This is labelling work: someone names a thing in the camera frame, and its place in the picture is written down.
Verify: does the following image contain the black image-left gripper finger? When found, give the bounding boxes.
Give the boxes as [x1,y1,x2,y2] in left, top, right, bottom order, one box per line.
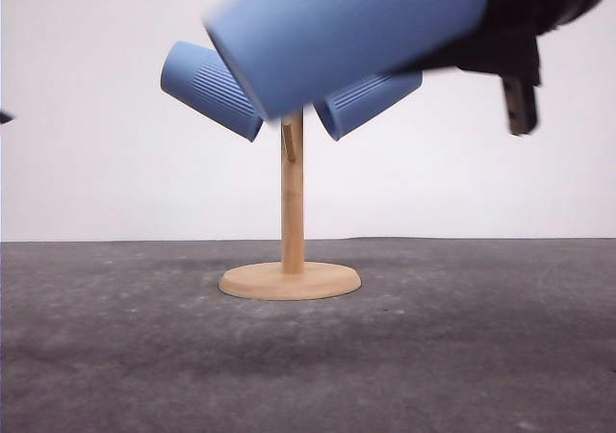
[0,112,15,124]

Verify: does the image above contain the black image-right gripper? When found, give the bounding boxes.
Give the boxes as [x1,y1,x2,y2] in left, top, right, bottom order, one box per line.
[425,0,603,135]

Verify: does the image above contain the blue ribbed cup front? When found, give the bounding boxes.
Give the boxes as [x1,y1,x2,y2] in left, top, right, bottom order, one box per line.
[205,0,489,120]

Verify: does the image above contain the wooden mug tree stand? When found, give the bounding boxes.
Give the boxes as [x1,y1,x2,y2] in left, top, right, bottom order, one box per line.
[218,109,361,301]

